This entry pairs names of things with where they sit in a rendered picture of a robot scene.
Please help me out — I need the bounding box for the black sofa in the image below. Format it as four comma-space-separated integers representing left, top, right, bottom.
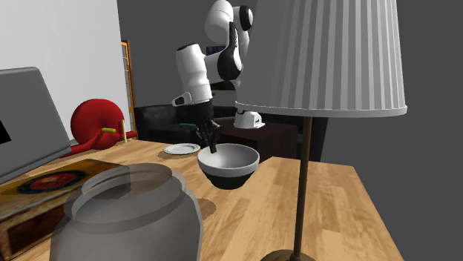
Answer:
133, 104, 203, 146

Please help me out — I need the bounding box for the grey laptop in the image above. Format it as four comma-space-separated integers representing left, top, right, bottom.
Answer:
0, 66, 73, 185

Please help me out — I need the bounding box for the white bowl with black base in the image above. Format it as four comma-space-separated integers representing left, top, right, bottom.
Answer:
197, 142, 260, 191

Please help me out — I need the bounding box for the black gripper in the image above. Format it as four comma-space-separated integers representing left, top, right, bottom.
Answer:
189, 99, 222, 153

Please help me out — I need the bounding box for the wooden box with disc print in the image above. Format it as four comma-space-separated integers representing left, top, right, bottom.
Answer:
0, 158, 126, 261

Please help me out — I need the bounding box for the table lamp with white shade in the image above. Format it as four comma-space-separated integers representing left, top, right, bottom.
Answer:
234, 0, 409, 261

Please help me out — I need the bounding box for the grey translucent glass jar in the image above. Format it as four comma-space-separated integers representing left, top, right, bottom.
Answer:
49, 162, 205, 261

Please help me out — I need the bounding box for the orange wooden ladder shelf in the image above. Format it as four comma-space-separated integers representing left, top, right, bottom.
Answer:
120, 39, 138, 133

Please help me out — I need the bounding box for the small white plate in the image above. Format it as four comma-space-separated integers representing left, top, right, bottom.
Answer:
163, 142, 201, 156

